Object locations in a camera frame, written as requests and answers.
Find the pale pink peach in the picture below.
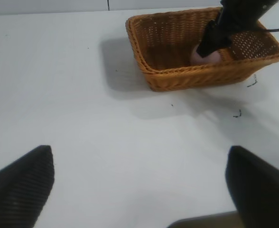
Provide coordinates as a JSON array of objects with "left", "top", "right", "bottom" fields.
[{"left": 190, "top": 44, "right": 221, "bottom": 65}]

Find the brown woven wicker basket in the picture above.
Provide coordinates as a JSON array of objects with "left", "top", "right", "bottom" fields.
[{"left": 125, "top": 6, "right": 279, "bottom": 93}]

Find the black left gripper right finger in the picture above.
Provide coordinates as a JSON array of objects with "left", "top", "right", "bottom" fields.
[{"left": 225, "top": 145, "right": 279, "bottom": 228}]

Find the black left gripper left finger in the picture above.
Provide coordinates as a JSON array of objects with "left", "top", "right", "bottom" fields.
[{"left": 0, "top": 144, "right": 55, "bottom": 228}]

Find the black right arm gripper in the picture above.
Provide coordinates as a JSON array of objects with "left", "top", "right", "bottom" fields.
[{"left": 196, "top": 0, "right": 279, "bottom": 58}]

